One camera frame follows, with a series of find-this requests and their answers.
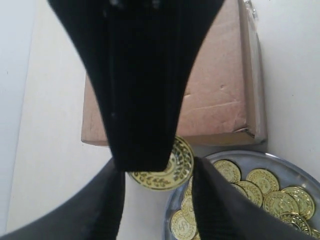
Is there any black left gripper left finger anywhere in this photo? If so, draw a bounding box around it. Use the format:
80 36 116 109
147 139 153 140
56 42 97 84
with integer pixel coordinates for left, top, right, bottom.
49 0 223 172

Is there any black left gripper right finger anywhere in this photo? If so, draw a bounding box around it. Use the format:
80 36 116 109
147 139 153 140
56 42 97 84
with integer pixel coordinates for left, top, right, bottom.
3 158 313 240

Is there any gold coin with wreath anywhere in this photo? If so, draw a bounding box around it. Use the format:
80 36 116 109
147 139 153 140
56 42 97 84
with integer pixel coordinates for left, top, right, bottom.
128 135 195 192

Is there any brown cardboard slot box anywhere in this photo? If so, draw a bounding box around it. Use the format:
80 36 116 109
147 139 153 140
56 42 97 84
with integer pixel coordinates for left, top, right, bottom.
81 0 267 146

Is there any gold coin top of pile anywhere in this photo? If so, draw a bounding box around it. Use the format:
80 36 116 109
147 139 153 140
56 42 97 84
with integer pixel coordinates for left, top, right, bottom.
213 159 242 183

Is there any gold coin upper left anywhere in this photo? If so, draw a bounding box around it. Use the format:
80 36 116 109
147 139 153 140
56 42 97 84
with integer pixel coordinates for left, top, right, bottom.
170 210 197 240

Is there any round silver metal plate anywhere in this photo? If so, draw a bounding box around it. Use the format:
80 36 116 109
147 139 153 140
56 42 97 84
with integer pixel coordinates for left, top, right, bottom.
162 150 320 240

